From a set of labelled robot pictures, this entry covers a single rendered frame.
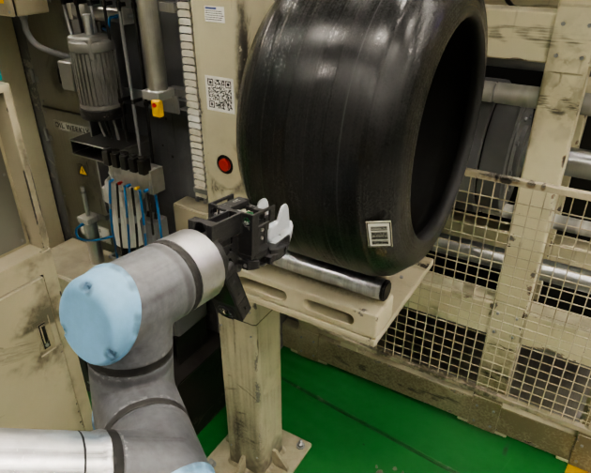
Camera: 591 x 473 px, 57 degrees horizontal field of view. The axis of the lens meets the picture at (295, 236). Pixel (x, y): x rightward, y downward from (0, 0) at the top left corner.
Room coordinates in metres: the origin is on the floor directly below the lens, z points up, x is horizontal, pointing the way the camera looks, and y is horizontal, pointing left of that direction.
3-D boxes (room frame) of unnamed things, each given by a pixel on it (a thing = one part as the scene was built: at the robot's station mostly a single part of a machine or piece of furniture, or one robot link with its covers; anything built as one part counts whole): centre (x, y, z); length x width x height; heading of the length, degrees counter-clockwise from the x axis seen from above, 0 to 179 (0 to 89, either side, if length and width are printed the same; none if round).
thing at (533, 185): (1.27, -0.47, 0.65); 0.90 x 0.02 x 0.70; 59
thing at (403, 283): (1.11, -0.10, 0.80); 0.37 x 0.36 x 0.02; 149
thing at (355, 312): (0.99, -0.03, 0.84); 0.36 x 0.09 x 0.06; 59
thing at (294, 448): (1.22, 0.13, 0.02); 0.27 x 0.27 x 0.04; 59
